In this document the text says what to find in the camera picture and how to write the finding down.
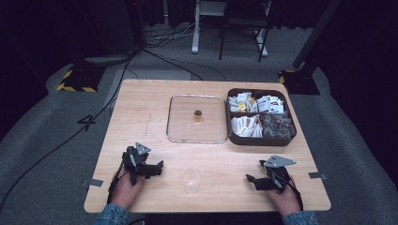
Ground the person's left hand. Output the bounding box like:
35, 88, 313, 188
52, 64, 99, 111
110, 167, 145, 211

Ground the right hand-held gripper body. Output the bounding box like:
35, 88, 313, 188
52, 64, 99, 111
258, 155, 298, 192

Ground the pile of white red packets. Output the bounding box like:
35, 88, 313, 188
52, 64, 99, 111
256, 94, 285, 114

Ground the clear plastic cup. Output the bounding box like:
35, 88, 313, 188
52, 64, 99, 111
180, 165, 205, 195

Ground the pile of white yellow packets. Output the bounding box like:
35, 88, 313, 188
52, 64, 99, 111
227, 91, 258, 113

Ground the black yellow striped stand base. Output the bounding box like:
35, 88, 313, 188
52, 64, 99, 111
56, 63, 107, 94
278, 68, 321, 96

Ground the pile of white stick packets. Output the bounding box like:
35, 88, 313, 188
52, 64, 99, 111
231, 113, 264, 139

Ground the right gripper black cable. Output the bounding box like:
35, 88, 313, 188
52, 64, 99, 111
287, 176, 305, 212

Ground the clear square lid gold knob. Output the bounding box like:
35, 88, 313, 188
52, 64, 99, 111
165, 93, 230, 145

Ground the bundle of floor cables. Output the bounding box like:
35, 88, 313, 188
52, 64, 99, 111
143, 18, 201, 50

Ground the white desk frame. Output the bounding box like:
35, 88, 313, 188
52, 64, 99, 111
191, 0, 269, 58

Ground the pile of dark packets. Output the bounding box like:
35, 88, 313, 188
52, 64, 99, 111
259, 112, 297, 140

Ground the brown divided box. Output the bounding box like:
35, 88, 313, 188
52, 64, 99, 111
225, 87, 298, 147

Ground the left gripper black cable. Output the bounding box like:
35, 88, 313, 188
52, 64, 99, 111
106, 163, 126, 205

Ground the black metal chair frame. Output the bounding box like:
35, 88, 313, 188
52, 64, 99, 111
218, 0, 272, 63

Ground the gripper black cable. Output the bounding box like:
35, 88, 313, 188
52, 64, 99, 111
106, 163, 126, 205
287, 176, 305, 212

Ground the person's right hand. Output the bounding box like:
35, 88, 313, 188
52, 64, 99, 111
265, 179, 302, 218

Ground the black slanted stand pole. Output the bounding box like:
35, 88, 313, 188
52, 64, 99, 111
292, 0, 344, 70

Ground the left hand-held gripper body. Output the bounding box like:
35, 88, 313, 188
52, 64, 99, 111
121, 142, 159, 186

